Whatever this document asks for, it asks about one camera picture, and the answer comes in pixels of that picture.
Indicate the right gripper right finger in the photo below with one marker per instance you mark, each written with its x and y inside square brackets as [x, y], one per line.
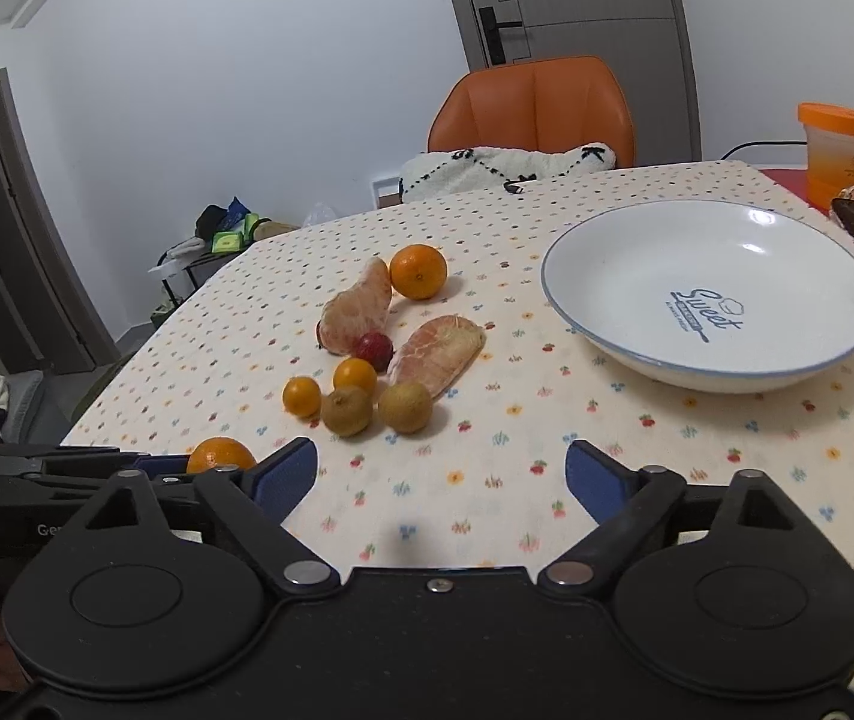
[630, 509]

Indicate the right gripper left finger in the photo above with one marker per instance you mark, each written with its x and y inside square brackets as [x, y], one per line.
[249, 508]

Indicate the small orange kumquat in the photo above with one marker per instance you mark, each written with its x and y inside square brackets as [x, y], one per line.
[302, 397]
[356, 373]

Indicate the brown longan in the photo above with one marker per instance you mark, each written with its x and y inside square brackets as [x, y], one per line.
[347, 411]
[406, 407]

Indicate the peeled pomelo segment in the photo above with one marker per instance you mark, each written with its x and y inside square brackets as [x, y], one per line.
[437, 353]
[358, 310]

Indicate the small red fruit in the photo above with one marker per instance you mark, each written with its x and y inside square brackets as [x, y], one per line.
[376, 348]

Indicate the white blue-rimmed plate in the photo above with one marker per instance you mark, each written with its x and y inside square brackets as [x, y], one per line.
[712, 296]

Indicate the cluttered side rack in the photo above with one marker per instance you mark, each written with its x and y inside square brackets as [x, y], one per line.
[221, 233]

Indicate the large orange mandarin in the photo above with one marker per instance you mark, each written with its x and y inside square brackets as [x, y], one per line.
[418, 272]

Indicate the white black-patterned cushion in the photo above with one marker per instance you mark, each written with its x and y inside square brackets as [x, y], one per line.
[441, 173]

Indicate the orange leather chair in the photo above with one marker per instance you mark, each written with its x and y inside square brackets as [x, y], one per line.
[550, 106]

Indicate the orange lidded plastic cup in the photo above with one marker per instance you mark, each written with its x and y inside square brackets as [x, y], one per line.
[829, 150]

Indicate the grey door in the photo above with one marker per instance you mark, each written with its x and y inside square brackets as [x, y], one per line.
[644, 42]

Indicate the dark doorway frame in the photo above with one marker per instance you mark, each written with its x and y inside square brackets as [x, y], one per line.
[48, 323]

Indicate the black door handle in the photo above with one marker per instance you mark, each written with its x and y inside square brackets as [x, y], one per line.
[492, 29]

